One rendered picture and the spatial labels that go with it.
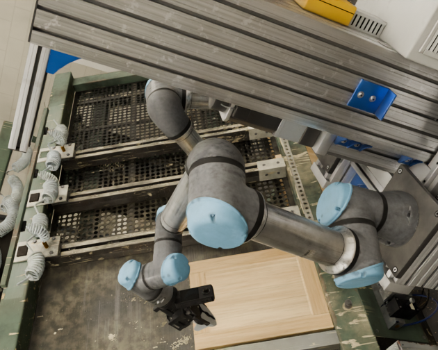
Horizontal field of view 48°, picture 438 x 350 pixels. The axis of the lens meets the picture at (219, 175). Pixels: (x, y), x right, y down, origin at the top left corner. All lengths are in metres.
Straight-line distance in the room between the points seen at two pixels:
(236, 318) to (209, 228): 0.96
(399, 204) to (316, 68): 0.41
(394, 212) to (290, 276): 0.71
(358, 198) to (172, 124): 0.64
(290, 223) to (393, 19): 0.60
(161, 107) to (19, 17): 5.42
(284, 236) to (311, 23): 0.48
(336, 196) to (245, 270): 0.80
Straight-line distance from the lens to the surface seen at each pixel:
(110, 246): 2.08
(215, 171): 0.94
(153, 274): 1.30
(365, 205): 1.26
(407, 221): 1.34
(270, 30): 1.15
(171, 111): 1.58
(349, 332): 1.79
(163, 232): 1.32
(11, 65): 7.14
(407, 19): 1.30
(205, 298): 1.42
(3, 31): 7.00
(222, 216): 0.90
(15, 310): 2.03
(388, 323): 1.85
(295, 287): 1.90
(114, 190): 2.31
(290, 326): 1.82
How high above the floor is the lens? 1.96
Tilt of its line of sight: 20 degrees down
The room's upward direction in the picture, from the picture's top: 76 degrees counter-clockwise
